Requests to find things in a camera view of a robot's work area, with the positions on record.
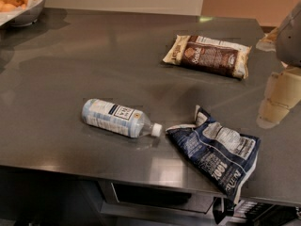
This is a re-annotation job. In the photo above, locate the clear plastic water bottle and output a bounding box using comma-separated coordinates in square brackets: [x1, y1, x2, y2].
[82, 99, 162, 138]

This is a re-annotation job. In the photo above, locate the brown chip bag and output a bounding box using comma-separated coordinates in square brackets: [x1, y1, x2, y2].
[163, 35, 251, 79]

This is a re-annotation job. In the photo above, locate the blue chip bag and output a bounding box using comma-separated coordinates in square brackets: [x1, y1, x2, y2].
[166, 105, 261, 204]

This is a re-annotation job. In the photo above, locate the white paper bowl liner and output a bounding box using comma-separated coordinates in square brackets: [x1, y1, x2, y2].
[0, 0, 48, 26]

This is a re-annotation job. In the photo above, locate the silver fruit bowl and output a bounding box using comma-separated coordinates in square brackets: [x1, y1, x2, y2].
[0, 0, 49, 28]

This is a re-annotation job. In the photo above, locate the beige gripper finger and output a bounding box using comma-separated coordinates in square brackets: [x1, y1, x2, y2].
[257, 67, 301, 129]
[256, 27, 278, 52]

